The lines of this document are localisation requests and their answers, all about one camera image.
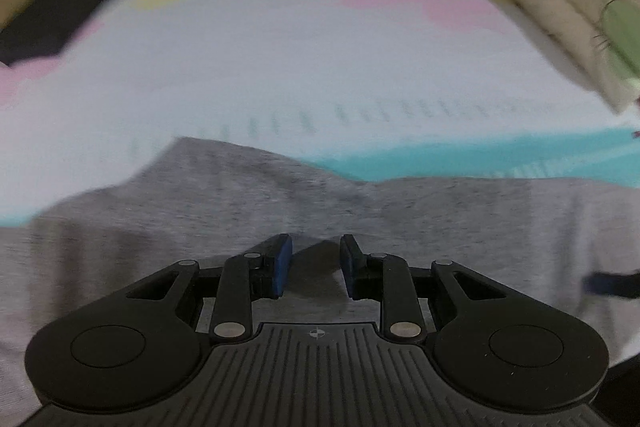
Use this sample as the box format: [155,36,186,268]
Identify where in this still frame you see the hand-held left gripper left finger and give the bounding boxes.
[122,233,294,342]

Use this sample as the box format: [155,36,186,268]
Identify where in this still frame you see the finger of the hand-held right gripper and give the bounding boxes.
[584,272,640,301]

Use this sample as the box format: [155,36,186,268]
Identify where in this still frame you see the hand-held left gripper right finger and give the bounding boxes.
[339,234,508,342]

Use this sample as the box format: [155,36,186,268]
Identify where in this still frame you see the grey pants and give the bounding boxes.
[0,137,640,427]

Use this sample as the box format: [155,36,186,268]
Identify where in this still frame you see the black folded cloth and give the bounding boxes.
[0,0,135,68]

